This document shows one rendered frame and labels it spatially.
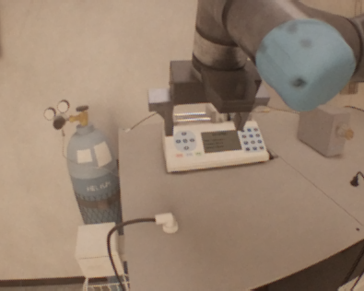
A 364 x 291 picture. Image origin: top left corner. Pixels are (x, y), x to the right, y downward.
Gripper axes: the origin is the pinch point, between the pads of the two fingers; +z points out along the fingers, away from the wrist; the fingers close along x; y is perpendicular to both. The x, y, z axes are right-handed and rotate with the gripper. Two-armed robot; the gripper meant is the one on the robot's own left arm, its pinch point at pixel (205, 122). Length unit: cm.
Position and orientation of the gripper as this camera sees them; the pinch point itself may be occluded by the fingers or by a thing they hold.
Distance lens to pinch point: 46.0
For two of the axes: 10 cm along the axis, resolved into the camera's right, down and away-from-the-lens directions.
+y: -1.3, -8.6, 4.9
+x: -9.9, 0.9, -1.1
